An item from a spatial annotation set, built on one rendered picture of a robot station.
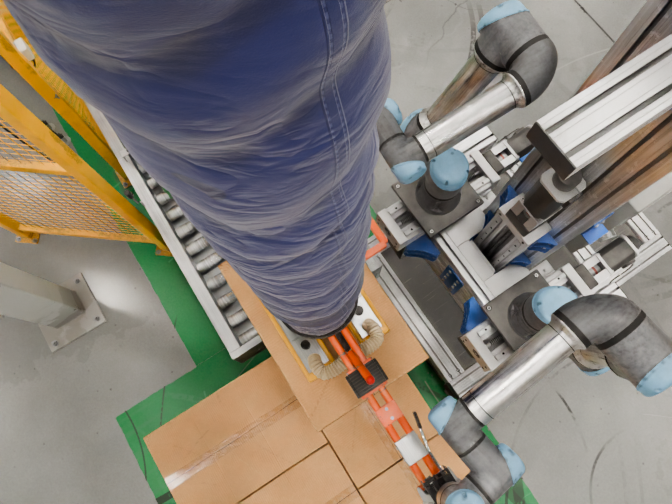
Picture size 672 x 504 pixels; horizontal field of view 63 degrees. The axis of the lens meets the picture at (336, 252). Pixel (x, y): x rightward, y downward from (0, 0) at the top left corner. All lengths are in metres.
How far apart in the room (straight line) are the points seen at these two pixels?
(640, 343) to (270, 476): 1.46
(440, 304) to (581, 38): 1.86
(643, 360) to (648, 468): 1.91
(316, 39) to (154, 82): 0.09
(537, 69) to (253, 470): 1.68
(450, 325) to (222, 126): 2.33
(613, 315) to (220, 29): 1.05
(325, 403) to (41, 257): 2.00
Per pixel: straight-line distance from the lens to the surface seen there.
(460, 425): 1.23
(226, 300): 2.28
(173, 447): 2.30
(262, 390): 2.22
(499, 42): 1.46
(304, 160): 0.39
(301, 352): 1.66
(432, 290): 2.62
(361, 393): 1.52
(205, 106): 0.31
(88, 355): 3.03
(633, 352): 1.22
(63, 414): 3.06
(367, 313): 1.67
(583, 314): 1.21
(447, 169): 1.64
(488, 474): 1.25
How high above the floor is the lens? 2.74
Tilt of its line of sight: 75 degrees down
